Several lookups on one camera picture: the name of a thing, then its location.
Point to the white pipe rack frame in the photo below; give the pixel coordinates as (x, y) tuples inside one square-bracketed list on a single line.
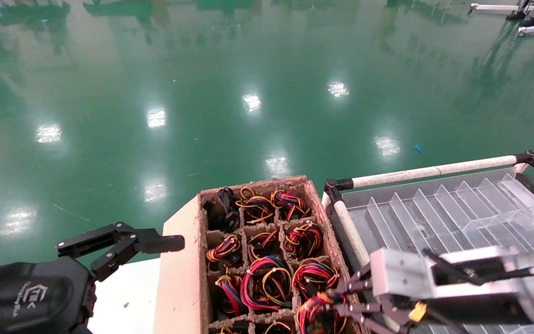
[(410, 172)]

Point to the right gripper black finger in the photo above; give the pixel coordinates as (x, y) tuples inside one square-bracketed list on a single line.
[(357, 283), (383, 317)]

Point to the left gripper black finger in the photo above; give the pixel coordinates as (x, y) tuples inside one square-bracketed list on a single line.
[(128, 243)]

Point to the clear acrylic divider tray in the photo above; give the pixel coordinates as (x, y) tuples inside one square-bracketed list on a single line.
[(457, 218)]

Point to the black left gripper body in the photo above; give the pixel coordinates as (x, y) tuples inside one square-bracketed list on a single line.
[(21, 297)]

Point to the brown cardboard divider box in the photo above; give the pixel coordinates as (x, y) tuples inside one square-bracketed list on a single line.
[(179, 278)]

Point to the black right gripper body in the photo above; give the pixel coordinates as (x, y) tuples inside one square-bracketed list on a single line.
[(480, 308)]

